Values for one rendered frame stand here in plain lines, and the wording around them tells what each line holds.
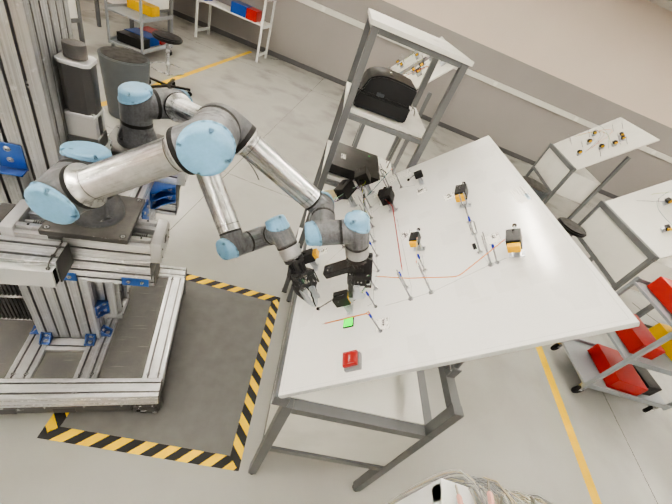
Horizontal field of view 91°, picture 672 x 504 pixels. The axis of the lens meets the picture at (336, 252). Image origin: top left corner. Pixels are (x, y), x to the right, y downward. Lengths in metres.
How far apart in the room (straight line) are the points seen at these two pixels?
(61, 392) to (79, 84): 1.31
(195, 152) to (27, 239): 0.70
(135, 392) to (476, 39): 8.16
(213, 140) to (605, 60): 8.92
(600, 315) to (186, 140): 1.07
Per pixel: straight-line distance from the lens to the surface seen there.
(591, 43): 9.16
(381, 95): 1.89
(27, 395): 2.03
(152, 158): 0.89
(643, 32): 9.50
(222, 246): 1.13
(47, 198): 1.04
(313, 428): 1.44
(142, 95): 1.56
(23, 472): 2.15
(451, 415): 1.33
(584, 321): 1.06
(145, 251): 1.27
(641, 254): 4.86
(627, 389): 3.80
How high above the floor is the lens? 1.97
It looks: 39 degrees down
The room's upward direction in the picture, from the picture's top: 24 degrees clockwise
